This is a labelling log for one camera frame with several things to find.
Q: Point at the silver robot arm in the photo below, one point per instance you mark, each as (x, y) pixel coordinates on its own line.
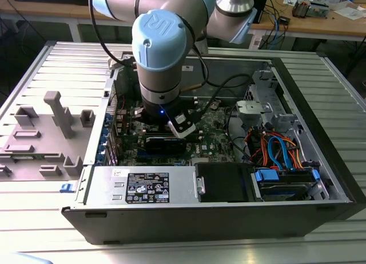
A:
(160, 38)

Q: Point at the black RAM slot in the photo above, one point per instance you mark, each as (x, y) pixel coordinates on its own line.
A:
(188, 99)
(188, 96)
(188, 105)
(151, 130)
(188, 102)

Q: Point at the black graphics card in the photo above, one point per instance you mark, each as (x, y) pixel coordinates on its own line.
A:
(164, 145)

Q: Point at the green motherboard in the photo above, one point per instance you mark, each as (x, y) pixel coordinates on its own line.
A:
(211, 132)

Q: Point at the coin cell battery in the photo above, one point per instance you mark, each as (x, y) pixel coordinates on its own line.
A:
(215, 104)

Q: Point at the silver power supply unit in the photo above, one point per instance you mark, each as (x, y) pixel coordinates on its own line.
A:
(108, 187)

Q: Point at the silver disk bay cage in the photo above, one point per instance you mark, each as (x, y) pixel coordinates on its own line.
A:
(257, 109)

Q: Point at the blue plastic latch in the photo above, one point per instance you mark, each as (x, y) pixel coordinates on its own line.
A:
(67, 187)

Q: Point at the grey parts rack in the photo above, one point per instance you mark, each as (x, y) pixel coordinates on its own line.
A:
(43, 144)

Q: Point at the black PC case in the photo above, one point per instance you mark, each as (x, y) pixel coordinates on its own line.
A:
(200, 224)

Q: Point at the hard disk in blue carrier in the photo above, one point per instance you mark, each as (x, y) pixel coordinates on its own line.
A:
(266, 176)

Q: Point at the black upright box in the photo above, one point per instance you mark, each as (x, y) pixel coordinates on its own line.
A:
(263, 12)

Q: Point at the wooden desk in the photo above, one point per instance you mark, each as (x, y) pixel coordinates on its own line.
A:
(43, 9)

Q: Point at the small black adapter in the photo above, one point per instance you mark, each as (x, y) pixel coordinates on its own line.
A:
(284, 20)

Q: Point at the copper heatsink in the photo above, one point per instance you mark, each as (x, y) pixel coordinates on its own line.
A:
(300, 8)

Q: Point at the grey electronic component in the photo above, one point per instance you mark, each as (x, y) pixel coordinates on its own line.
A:
(318, 9)

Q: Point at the white paper sheet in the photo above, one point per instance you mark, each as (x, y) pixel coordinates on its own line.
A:
(350, 13)

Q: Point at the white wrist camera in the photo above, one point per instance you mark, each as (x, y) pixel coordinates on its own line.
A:
(183, 131)

